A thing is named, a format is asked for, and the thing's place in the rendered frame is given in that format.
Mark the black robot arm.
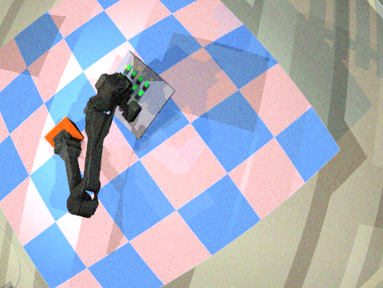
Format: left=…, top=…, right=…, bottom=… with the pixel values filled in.
left=52, top=72, right=133, bottom=218

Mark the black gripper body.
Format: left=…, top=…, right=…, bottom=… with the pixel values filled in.
left=95, top=73, right=142, bottom=123

